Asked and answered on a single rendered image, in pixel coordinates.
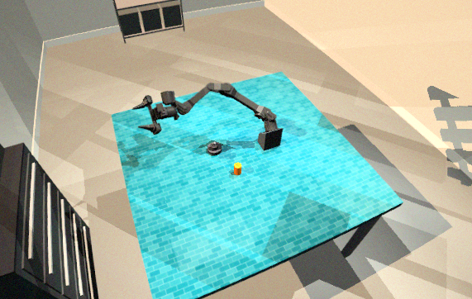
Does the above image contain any orange knob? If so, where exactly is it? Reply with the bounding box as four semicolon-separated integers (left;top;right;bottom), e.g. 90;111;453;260
234;163;241;175

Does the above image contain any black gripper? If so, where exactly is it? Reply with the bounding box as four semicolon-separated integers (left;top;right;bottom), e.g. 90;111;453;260
132;95;164;135

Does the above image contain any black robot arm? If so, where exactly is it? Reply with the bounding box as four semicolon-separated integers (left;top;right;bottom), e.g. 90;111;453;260
155;83;279;132

